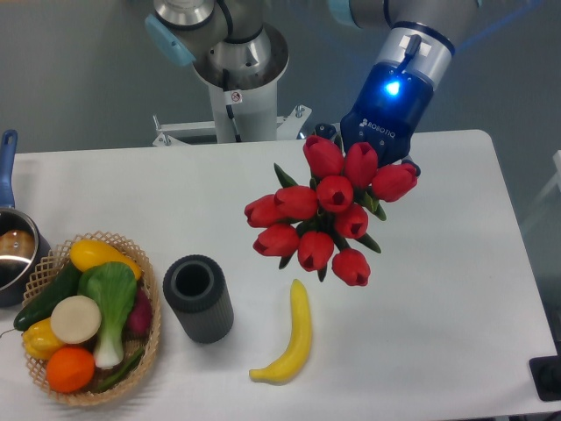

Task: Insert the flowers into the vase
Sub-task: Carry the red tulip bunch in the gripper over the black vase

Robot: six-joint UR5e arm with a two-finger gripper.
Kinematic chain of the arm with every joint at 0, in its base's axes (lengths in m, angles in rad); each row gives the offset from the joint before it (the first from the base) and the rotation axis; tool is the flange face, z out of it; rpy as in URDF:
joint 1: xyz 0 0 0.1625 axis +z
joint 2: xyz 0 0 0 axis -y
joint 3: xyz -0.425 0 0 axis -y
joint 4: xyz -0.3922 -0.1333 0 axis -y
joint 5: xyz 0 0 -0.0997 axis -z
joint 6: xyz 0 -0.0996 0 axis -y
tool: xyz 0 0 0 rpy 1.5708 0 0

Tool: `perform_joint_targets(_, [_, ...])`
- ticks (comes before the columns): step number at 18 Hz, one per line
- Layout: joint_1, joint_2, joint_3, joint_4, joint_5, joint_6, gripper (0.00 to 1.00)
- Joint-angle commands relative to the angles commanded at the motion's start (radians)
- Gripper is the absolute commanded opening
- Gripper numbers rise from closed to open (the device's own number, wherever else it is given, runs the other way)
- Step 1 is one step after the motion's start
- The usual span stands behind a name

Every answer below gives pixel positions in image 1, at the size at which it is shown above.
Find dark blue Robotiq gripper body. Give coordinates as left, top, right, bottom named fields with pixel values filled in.
left=340, top=63, right=434, bottom=167

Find red tulip bouquet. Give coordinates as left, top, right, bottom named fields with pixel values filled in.
left=245, top=135, right=418, bottom=286

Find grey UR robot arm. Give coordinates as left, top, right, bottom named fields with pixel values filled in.
left=145, top=1, right=480, bottom=166

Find dark grey ribbed vase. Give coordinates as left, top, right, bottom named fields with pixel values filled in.
left=163, top=254, right=234, bottom=344

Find yellow banana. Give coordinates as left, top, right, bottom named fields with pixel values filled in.
left=249, top=279, right=313, bottom=385

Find black device at table edge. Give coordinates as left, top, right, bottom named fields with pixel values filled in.
left=529, top=355, right=560, bottom=402

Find purple sweet potato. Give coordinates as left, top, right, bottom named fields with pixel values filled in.
left=126, top=289, right=153, bottom=336

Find yellow squash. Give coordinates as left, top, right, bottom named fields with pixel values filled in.
left=69, top=239, right=142, bottom=281

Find green bok choy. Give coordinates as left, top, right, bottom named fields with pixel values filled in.
left=78, top=262, right=137, bottom=370

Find woven wicker basket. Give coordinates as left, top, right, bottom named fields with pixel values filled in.
left=23, top=232, right=161, bottom=406

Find dark green cucumber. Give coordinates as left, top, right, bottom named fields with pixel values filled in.
left=13, top=262, right=82, bottom=332

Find green bean pod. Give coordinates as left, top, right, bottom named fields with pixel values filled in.
left=92, top=348, right=145, bottom=393

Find cream round radish slice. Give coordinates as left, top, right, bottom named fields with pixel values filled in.
left=50, top=296, right=102, bottom=345

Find orange fruit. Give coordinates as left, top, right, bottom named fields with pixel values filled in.
left=46, top=346, right=96, bottom=393

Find yellow bell pepper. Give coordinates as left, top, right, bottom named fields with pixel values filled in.
left=22, top=318, right=65, bottom=360

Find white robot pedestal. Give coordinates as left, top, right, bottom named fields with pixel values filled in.
left=208, top=82, right=277, bottom=144

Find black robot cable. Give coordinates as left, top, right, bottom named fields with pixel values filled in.
left=221, top=68, right=243, bottom=143

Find white metal base frame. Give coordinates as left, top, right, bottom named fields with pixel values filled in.
left=153, top=104, right=312, bottom=146

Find white frame at right edge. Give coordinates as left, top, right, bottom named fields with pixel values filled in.
left=522, top=150, right=560, bottom=225

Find blue handled saucepan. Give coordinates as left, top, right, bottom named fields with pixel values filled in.
left=1, top=129, right=50, bottom=308

